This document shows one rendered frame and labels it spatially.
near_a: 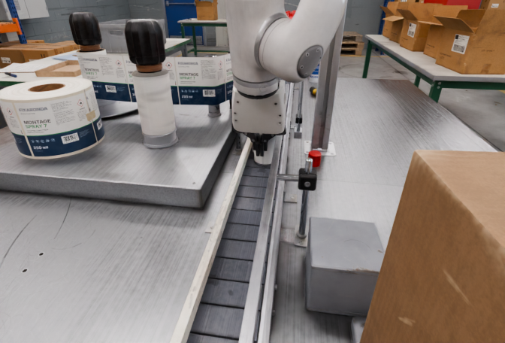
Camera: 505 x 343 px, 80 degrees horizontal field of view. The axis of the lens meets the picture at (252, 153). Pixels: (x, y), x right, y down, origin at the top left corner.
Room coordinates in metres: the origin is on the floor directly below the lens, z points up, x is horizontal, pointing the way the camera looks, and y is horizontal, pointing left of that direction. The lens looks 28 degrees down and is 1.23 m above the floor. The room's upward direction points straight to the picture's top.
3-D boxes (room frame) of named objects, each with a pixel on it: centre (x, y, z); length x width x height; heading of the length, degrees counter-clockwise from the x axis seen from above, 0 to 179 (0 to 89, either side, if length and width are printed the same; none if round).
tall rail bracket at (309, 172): (0.42, -0.07, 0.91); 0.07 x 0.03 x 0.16; 82
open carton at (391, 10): (3.80, -1.71, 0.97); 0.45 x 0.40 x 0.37; 84
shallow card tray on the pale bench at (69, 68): (1.93, 1.14, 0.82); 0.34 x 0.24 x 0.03; 178
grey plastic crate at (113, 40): (2.85, 1.06, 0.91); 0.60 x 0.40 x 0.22; 176
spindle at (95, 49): (1.02, 0.52, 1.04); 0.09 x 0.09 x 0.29
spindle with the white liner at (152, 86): (0.72, 0.24, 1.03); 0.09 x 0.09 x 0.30
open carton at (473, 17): (2.48, -1.57, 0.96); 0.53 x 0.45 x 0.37; 84
